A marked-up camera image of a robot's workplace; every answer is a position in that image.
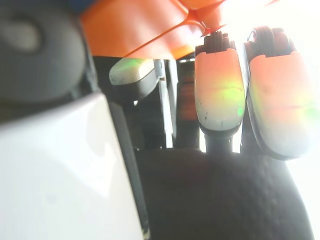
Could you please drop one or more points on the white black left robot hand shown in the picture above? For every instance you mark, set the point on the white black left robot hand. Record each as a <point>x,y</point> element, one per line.
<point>212,195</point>

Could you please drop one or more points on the Rubik's cube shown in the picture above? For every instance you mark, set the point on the Rubik's cube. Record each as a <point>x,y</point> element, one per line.
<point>137,27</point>

